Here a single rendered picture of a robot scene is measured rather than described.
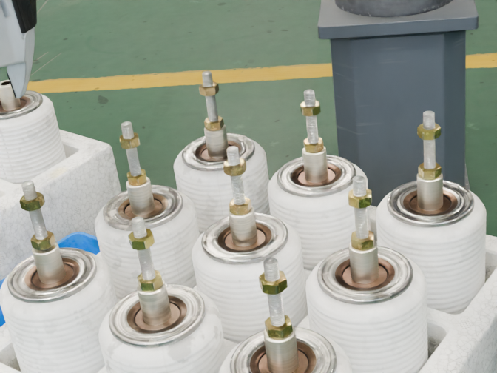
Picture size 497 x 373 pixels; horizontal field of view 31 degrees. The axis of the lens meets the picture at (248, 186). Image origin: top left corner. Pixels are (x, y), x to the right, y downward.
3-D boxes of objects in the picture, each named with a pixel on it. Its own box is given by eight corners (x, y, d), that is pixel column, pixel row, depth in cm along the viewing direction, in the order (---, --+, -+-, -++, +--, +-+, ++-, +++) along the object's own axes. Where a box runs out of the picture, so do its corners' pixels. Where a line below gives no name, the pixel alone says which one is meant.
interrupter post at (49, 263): (55, 267, 79) (46, 235, 77) (73, 275, 77) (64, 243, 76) (33, 281, 77) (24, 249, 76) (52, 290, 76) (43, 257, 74)
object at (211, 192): (215, 265, 107) (193, 129, 98) (292, 274, 104) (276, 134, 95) (184, 315, 100) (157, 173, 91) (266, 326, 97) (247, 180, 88)
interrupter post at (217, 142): (212, 149, 94) (208, 121, 93) (234, 150, 94) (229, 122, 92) (203, 160, 93) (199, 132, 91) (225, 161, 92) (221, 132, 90)
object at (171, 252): (112, 382, 92) (74, 232, 83) (149, 322, 100) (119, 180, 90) (200, 394, 89) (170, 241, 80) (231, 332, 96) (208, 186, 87)
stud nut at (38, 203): (38, 212, 73) (36, 203, 72) (18, 212, 73) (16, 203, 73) (47, 199, 74) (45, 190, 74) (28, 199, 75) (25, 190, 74)
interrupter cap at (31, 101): (16, 90, 114) (15, 85, 114) (56, 101, 110) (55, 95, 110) (-32, 115, 110) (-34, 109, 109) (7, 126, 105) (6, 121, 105)
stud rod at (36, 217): (52, 263, 76) (30, 186, 72) (41, 263, 76) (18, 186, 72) (55, 257, 77) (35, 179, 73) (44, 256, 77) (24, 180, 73)
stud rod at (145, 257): (146, 300, 70) (129, 217, 66) (158, 296, 71) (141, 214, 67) (149, 307, 69) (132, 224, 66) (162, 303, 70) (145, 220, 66)
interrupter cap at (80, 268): (58, 244, 82) (56, 237, 82) (115, 269, 77) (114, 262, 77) (-10, 289, 77) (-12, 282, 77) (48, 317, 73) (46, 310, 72)
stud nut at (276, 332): (277, 343, 62) (276, 334, 61) (260, 333, 63) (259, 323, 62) (297, 328, 63) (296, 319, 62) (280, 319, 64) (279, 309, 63)
